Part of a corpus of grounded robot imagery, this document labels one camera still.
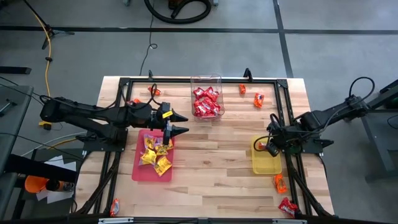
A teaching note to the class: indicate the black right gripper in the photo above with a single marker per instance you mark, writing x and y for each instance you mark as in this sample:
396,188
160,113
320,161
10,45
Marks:
284,138

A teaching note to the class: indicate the orange Reese's candy pack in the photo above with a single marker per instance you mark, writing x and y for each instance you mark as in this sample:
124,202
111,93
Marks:
242,89
280,183
135,101
114,208
154,91
262,145
258,100

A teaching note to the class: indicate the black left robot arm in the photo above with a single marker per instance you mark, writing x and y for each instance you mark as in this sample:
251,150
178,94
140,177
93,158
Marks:
93,113

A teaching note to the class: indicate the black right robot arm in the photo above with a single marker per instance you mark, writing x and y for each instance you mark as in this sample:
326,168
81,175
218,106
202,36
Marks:
314,119

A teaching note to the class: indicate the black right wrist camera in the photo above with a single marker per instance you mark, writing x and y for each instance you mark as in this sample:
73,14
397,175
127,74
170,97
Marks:
273,150

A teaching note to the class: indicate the black metal rig frame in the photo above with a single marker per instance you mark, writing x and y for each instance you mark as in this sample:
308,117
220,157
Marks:
171,81

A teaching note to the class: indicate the black tripod stand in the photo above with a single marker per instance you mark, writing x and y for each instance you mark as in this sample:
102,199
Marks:
53,32

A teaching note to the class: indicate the white paper sheets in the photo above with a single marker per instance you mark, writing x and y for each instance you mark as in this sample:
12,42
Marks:
62,165

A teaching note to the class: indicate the yellow label tag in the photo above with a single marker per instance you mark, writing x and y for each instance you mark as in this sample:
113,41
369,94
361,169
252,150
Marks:
167,114

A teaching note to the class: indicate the yellow plastic bin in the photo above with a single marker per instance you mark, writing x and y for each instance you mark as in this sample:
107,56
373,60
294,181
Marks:
264,163

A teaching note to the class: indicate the grey metal stand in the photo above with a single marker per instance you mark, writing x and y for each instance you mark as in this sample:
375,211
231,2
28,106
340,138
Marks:
377,140

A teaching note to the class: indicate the red Skittles candy pack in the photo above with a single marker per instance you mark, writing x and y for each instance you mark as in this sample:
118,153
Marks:
213,114
200,109
287,207
199,93
213,104
212,93

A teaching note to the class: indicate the yellow Butterfinger candy pack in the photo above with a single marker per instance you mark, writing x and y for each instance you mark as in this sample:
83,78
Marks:
150,142
148,156
162,165
161,150

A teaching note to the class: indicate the clear plastic bin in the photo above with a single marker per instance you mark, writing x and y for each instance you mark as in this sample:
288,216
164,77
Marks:
206,81

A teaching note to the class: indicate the silver metal bracket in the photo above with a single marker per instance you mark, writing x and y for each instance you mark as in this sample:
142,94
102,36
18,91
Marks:
115,221
289,221

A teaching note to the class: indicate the orange cone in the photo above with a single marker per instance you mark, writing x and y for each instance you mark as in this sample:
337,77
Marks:
35,184

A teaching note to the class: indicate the grey side table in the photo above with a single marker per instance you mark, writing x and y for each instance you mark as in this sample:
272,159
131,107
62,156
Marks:
15,124

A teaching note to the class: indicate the pink plastic bin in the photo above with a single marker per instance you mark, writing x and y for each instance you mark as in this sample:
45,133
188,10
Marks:
140,174

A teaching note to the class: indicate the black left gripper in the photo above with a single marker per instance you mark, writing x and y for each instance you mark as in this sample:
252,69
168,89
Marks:
158,119

